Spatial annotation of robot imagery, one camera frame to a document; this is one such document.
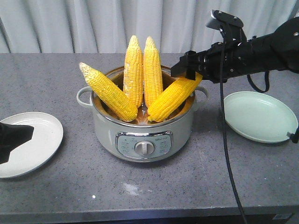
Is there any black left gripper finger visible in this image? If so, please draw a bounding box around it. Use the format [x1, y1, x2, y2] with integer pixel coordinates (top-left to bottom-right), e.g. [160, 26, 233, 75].
[0, 122, 34, 164]

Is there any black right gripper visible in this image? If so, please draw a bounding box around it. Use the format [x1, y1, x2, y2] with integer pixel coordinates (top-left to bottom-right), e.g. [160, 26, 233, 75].
[171, 41, 242, 84]

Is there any yellow corn cob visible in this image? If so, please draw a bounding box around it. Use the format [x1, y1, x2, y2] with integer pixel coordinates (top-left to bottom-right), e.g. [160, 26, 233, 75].
[143, 36, 163, 108]

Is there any pale corn cob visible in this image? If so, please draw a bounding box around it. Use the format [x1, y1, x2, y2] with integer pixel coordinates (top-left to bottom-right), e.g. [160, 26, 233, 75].
[123, 35, 143, 108]

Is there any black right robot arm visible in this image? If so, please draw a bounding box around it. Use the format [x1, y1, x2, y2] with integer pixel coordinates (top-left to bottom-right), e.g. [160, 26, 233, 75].
[171, 10, 299, 83]

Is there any white round plate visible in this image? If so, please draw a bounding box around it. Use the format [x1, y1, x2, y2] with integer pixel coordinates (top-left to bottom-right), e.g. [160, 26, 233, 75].
[0, 112, 64, 178]

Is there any grey-green electric cooking pot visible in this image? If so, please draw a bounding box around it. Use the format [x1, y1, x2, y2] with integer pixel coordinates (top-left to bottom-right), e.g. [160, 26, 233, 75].
[76, 65, 209, 162]

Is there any pale green round plate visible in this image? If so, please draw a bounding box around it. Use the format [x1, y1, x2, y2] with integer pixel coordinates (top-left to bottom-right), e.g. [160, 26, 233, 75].
[224, 91, 299, 143]

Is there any grey pleated curtain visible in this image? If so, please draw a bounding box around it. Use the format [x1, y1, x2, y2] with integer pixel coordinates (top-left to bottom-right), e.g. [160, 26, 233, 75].
[0, 0, 299, 53]

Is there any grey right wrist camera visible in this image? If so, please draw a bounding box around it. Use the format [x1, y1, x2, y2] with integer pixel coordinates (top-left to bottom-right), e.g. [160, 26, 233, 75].
[206, 10, 243, 30]

